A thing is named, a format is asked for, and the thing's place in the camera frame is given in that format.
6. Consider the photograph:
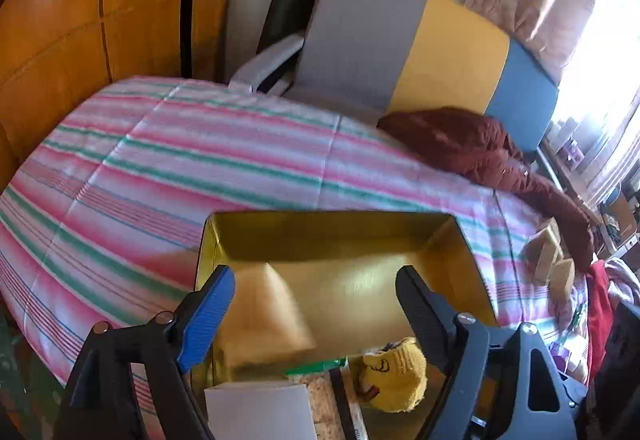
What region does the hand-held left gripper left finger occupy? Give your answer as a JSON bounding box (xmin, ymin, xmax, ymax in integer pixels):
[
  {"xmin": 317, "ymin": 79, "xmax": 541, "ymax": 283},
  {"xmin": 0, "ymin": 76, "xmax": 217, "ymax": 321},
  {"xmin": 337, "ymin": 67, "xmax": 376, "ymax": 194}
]
[{"xmin": 52, "ymin": 264, "xmax": 237, "ymax": 440}]

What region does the red cloth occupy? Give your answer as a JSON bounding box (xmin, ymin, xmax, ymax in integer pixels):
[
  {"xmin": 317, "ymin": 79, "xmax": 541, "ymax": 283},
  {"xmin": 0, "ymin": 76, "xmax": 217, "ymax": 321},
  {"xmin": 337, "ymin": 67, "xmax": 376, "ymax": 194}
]
[{"xmin": 585, "ymin": 260, "xmax": 613, "ymax": 371}]

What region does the wooden wardrobe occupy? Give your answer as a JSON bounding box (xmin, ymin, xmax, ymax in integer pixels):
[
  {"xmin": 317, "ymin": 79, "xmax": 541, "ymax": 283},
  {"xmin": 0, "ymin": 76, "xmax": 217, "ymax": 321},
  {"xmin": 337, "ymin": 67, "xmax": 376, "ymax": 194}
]
[{"xmin": 0, "ymin": 0, "xmax": 246, "ymax": 191}]

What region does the wooden desk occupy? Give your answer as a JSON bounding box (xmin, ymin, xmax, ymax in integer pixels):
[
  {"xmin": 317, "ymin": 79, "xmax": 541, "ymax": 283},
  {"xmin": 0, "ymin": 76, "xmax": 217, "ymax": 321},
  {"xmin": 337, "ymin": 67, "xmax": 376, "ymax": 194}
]
[{"xmin": 537, "ymin": 117, "xmax": 640, "ymax": 251}]

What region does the pink green striped blanket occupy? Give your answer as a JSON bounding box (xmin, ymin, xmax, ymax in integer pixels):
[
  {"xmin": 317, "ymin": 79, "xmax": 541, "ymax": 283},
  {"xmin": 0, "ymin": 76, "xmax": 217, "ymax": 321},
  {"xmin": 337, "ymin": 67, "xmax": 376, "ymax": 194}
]
[{"xmin": 0, "ymin": 75, "xmax": 591, "ymax": 440}]

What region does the cork textured board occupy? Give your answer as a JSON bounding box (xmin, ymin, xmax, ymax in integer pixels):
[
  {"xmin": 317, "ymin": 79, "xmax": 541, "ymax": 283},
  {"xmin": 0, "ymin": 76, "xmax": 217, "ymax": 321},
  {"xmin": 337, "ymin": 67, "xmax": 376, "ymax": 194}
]
[{"xmin": 297, "ymin": 370, "xmax": 368, "ymax": 440}]

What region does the white flat box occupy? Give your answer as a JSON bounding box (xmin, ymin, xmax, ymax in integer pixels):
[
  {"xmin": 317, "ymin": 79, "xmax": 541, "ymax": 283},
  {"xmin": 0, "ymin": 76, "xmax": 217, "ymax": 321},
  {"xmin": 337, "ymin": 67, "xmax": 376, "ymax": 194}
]
[{"xmin": 204, "ymin": 382, "xmax": 318, "ymax": 440}]

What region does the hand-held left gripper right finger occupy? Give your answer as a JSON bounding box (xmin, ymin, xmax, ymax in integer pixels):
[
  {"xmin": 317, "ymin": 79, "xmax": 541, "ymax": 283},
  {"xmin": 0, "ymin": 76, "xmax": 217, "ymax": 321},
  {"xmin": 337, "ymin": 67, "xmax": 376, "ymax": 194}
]
[{"xmin": 395, "ymin": 265, "xmax": 588, "ymax": 440}]

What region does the dark red jacket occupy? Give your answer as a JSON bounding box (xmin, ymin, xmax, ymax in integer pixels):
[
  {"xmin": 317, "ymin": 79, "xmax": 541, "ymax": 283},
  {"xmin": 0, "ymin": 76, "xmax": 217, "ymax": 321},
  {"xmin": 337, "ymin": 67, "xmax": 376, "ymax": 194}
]
[{"xmin": 376, "ymin": 107, "xmax": 598, "ymax": 271}]

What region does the maroon box with gold lining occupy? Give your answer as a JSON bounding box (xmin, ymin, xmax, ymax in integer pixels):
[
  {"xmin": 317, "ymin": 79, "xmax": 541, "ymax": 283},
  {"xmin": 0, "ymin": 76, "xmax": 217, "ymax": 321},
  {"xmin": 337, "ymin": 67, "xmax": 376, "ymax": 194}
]
[{"xmin": 191, "ymin": 210, "xmax": 501, "ymax": 440}]

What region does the pink striped curtain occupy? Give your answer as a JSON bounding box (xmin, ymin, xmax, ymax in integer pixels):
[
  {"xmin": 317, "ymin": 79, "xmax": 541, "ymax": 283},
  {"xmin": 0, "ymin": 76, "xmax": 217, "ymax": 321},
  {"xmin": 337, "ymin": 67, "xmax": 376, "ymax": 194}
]
[{"xmin": 582, "ymin": 85, "xmax": 640, "ymax": 206}]

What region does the yellow plush toy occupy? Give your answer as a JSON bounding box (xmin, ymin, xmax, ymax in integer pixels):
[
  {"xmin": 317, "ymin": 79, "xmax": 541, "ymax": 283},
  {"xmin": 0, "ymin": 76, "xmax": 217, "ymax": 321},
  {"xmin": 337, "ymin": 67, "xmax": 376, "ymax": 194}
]
[{"xmin": 361, "ymin": 337, "xmax": 428, "ymax": 413}]

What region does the grey yellow blue headboard cushion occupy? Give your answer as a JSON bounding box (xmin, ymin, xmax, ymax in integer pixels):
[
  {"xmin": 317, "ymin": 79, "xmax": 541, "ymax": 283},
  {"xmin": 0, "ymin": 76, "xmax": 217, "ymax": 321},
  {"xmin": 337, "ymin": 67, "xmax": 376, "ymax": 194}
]
[{"xmin": 287, "ymin": 0, "xmax": 560, "ymax": 153}]

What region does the grey chair armrest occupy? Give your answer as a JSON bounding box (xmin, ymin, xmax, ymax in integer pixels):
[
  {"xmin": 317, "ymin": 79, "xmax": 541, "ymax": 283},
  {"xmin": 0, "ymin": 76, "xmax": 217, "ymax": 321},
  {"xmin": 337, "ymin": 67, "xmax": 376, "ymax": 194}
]
[{"xmin": 229, "ymin": 33, "xmax": 306, "ymax": 96}]

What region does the purple storage box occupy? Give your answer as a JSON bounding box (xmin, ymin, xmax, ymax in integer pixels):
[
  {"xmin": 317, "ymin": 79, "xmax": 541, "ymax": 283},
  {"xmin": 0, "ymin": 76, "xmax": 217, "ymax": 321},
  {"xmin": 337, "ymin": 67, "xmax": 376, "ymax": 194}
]
[{"xmin": 562, "ymin": 140, "xmax": 587, "ymax": 167}]

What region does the green packet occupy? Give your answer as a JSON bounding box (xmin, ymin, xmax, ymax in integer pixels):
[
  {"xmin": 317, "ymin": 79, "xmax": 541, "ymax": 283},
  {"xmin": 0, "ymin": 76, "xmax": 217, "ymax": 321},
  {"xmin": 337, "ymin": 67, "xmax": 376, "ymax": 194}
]
[{"xmin": 285, "ymin": 356, "xmax": 349, "ymax": 376}]

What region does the yellow sponge block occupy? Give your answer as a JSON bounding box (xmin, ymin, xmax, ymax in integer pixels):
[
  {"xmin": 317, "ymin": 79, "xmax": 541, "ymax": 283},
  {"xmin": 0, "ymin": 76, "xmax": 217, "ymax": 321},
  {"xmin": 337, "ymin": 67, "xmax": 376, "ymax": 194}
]
[
  {"xmin": 532, "ymin": 225, "xmax": 565, "ymax": 286},
  {"xmin": 549, "ymin": 258, "xmax": 577, "ymax": 303},
  {"xmin": 220, "ymin": 264, "xmax": 317, "ymax": 371}
]

